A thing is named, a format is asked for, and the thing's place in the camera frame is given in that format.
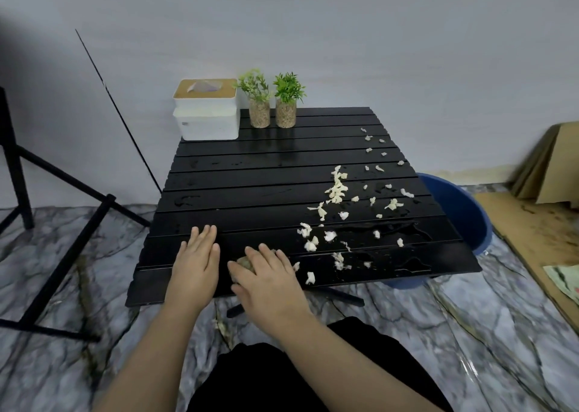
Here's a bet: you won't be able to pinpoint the person's left hand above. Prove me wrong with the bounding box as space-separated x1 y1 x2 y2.
163 225 221 313

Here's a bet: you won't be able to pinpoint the person's right hand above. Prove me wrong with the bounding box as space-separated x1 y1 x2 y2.
227 243 313 338

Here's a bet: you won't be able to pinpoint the white paper scraps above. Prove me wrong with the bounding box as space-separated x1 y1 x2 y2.
291 127 415 286

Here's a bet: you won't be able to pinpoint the white tissue box wooden lid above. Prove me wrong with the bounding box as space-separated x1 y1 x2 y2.
172 78 241 141

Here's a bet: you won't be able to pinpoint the person's left forearm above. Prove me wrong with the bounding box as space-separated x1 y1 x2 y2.
92 300 214 412

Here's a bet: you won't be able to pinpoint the black slatted table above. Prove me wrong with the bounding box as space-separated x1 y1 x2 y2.
125 106 483 308

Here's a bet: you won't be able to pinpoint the pale green potted plant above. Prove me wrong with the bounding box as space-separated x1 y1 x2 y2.
235 68 271 129

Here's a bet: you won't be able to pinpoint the thin black rod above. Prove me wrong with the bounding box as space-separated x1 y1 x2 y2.
75 29 163 193

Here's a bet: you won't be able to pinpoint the dark green potted plant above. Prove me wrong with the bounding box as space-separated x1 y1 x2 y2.
273 72 307 129

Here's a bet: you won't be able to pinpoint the white tissue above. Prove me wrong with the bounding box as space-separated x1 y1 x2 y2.
187 79 221 94

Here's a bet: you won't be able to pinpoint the blue plastic bucket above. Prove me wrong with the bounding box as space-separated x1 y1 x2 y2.
388 173 493 289

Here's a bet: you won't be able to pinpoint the round black side table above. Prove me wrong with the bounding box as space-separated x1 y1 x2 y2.
0 86 151 343

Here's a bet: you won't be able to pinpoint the flat stained cardboard sheet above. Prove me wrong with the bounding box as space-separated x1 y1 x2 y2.
472 192 579 334

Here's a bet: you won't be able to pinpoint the green patterned cloth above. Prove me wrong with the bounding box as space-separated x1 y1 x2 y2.
542 264 579 308

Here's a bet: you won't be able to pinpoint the upright brown cardboard sheets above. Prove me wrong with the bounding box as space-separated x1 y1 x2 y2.
510 121 579 205

